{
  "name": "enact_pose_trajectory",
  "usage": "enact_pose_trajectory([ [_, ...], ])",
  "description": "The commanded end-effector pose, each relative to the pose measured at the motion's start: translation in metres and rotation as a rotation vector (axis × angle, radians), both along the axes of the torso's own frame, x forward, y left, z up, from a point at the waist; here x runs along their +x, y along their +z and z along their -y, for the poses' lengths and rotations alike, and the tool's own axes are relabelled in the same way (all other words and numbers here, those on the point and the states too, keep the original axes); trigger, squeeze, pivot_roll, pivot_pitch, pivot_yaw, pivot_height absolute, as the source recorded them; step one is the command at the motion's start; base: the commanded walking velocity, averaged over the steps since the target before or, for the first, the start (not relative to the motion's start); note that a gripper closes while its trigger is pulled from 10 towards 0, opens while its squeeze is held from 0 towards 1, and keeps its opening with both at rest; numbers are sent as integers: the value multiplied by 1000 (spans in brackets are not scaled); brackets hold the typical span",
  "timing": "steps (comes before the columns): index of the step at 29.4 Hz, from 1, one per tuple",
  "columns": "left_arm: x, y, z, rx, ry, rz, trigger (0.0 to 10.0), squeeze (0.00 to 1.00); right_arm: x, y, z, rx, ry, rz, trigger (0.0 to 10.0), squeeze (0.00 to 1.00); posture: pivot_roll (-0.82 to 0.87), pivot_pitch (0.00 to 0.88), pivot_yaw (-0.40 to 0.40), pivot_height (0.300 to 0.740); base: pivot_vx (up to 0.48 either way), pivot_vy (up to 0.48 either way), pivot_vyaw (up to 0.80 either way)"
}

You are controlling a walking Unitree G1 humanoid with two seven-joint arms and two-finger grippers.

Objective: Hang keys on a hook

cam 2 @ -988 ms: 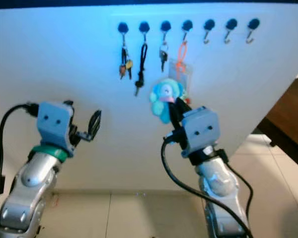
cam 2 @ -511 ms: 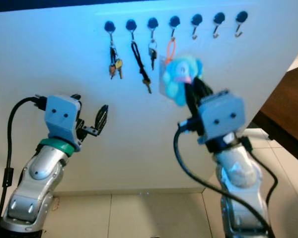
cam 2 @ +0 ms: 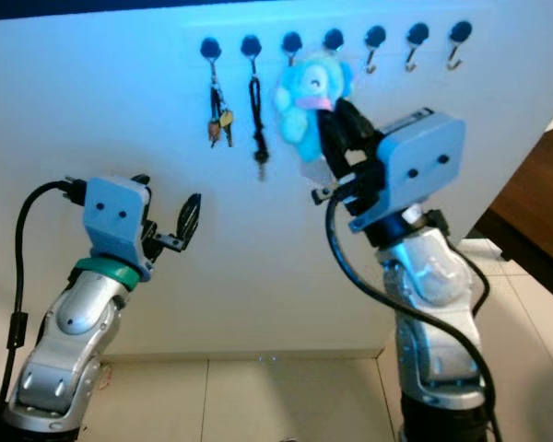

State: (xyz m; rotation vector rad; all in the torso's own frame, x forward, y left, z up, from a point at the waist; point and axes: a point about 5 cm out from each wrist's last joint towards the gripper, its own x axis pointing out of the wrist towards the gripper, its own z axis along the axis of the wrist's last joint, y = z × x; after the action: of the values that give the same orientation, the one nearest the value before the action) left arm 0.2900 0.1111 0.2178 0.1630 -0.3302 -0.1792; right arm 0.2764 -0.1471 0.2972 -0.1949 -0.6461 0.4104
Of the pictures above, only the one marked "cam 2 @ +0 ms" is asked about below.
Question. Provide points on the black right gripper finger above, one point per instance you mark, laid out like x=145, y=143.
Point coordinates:
x=364, y=133
x=339, y=147

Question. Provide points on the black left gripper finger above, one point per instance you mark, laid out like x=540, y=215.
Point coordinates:
x=189, y=218

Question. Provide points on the black knob metal hook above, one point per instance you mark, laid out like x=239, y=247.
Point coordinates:
x=292, y=42
x=209, y=47
x=251, y=45
x=417, y=34
x=333, y=39
x=375, y=36
x=460, y=31

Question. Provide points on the bunch of metal keys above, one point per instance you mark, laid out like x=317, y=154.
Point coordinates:
x=218, y=118

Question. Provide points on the dark brown wooden furniture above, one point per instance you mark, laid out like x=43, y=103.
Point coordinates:
x=535, y=193

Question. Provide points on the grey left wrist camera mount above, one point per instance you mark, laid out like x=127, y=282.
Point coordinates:
x=115, y=221

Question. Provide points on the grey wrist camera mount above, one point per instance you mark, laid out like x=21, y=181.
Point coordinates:
x=419, y=161
x=115, y=221

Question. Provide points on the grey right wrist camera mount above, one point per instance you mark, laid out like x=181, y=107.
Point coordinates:
x=419, y=161

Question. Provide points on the white hook rail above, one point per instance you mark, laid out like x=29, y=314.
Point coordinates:
x=350, y=20

